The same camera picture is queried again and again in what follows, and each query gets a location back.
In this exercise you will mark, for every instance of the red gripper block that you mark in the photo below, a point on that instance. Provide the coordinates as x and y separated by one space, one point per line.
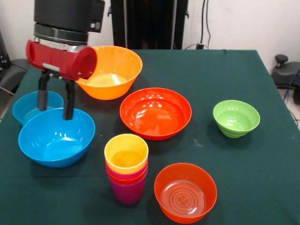
61 61

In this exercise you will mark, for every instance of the large orange plastic bowl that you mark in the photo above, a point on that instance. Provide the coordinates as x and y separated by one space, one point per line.
117 70

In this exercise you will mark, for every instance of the yellow plastic cup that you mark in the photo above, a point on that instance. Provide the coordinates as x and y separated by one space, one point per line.
126 145

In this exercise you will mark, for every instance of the magenta-red plastic cup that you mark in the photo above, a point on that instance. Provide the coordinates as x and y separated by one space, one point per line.
126 176

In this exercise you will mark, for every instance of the orange-red plastic cup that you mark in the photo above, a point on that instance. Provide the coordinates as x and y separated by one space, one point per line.
126 182

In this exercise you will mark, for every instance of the green plastic bowl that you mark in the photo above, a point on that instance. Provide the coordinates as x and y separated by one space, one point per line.
236 117

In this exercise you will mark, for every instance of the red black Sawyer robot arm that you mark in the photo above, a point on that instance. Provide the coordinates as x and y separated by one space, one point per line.
65 14

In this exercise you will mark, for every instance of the small blue plastic bowl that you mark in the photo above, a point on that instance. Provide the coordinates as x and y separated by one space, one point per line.
25 105

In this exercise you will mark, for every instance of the large blue plastic bowl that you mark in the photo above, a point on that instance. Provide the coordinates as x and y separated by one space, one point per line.
56 138

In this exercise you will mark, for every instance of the black rounded floor base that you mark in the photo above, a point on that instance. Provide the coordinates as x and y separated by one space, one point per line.
14 70
284 72

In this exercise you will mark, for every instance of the wide orange-red shallow bowl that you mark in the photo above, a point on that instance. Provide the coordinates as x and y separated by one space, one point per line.
155 114

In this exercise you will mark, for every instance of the purple plastic cup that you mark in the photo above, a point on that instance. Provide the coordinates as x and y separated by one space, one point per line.
127 193

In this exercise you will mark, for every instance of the small orange-red ringed bowl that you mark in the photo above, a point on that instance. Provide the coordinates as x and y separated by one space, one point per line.
185 178

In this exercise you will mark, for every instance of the dark green table cloth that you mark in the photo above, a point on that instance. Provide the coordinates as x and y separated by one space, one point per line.
257 175

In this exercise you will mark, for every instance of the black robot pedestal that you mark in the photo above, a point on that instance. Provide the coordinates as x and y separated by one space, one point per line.
145 23

